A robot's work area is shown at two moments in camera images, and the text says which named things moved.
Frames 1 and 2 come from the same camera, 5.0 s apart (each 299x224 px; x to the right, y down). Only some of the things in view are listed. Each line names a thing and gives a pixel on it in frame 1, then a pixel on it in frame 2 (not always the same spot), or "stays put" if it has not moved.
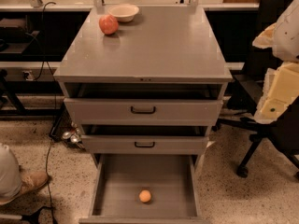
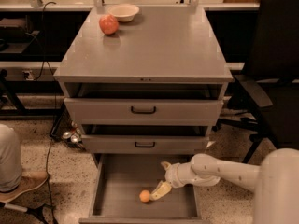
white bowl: (124, 12) stays put
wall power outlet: (31, 77) stays put
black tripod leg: (34, 217) -> (35, 213)
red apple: (108, 24) stays put
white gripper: (288, 36) -> (172, 175)
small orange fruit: (145, 196) stays put
